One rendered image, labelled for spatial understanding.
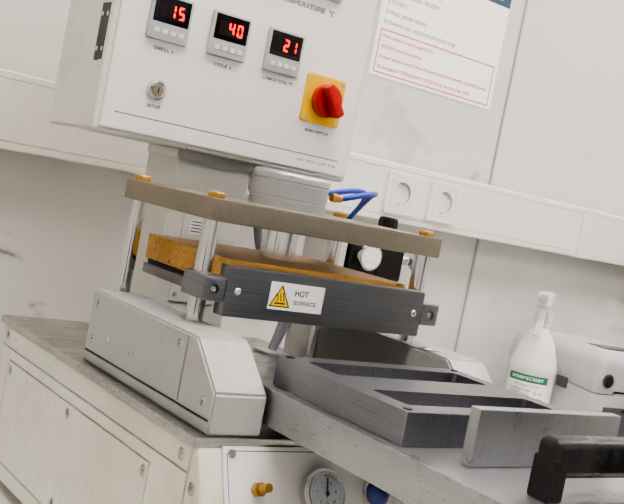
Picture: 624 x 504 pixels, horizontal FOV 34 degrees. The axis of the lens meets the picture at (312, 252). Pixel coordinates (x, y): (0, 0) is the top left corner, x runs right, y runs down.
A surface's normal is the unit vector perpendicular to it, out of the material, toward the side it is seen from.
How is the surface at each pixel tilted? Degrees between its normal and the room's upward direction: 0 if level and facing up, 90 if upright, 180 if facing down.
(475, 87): 90
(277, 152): 90
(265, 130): 90
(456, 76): 90
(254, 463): 65
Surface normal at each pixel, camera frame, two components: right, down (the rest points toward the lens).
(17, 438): -0.80, -0.13
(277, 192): -0.30, -0.01
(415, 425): 0.57, 0.15
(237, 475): 0.59, -0.27
